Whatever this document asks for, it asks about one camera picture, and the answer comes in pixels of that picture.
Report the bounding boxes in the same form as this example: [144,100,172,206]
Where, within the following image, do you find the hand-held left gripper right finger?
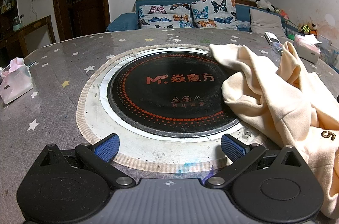
[204,133,301,189]

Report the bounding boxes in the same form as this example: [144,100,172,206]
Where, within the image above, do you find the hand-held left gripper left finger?
[39,133,136,189]

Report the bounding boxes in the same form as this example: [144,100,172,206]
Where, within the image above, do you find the cream fleece garment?
[209,41,339,219]

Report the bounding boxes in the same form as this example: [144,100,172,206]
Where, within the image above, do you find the black round induction cooker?
[98,47,243,140]

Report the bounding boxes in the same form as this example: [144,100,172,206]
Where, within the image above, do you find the grey star-print tablecloth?
[0,28,339,224]

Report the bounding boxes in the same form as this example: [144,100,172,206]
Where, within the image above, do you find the clear box of coloured bits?
[273,42,285,55]

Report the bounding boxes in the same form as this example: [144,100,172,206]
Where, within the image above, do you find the white handheld device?
[265,31,282,45]

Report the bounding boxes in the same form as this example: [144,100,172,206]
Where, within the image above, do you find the white tissue box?
[293,34,322,63]

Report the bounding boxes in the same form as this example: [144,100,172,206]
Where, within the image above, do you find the blue sofa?
[106,0,300,33]

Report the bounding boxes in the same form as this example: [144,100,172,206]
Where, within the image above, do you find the plain grey pillow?
[249,8,286,33]

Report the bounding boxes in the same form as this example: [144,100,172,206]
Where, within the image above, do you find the square butterfly print pillow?
[191,0,239,31]

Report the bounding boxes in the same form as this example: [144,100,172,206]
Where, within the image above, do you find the clear plastic storage bin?
[315,35,339,65]

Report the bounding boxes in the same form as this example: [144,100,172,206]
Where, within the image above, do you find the wooden side table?
[0,15,57,57]

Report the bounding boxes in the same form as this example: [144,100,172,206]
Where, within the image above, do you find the brown yellow plush toy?
[298,23,318,35]

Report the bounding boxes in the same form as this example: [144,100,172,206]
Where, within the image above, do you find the orange plush toy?
[275,8,289,20]

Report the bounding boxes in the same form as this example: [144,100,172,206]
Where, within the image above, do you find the long butterfly print pillow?
[138,3,195,30]

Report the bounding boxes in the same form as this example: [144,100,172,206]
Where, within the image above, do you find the black white plush toy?
[255,0,276,12]

